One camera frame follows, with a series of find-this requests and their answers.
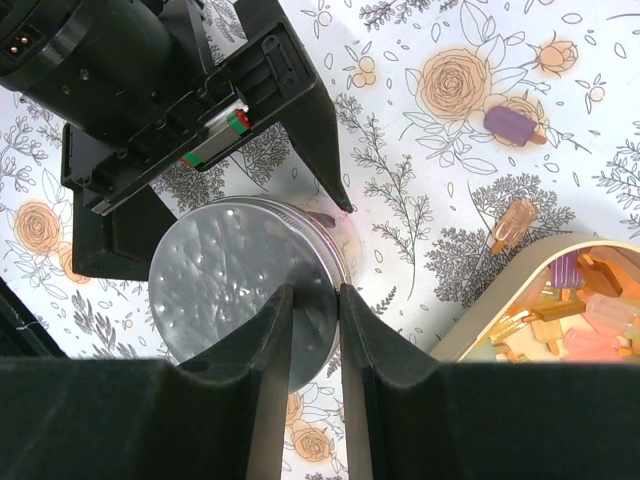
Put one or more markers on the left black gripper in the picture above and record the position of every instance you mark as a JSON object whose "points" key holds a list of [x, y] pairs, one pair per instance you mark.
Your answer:
{"points": [[140, 91]]}

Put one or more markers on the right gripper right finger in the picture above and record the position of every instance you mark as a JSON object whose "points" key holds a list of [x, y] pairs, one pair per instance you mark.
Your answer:
{"points": [[410, 416]]}

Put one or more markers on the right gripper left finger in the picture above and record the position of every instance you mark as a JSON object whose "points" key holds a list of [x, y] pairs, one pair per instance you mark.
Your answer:
{"points": [[219, 415]]}

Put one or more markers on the silver jar lid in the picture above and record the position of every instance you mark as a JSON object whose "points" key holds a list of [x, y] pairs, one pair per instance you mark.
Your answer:
{"points": [[217, 266]]}

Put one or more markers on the clear glass jar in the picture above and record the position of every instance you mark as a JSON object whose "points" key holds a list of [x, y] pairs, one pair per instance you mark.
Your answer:
{"points": [[341, 230]]}

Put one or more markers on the beige tray gummy candies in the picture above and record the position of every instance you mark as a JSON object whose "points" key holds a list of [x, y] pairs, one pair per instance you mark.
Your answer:
{"points": [[569, 297]]}

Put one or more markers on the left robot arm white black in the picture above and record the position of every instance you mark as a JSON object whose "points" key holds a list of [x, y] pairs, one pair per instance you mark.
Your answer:
{"points": [[32, 51]]}

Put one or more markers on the orange popsicle candy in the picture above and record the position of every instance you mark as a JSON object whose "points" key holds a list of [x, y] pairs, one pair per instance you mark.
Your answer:
{"points": [[511, 228]]}

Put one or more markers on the purple popsicle candy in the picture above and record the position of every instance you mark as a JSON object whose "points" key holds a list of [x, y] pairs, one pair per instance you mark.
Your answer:
{"points": [[513, 127]]}

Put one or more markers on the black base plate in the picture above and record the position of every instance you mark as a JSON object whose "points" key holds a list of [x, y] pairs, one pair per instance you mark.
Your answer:
{"points": [[22, 335]]}

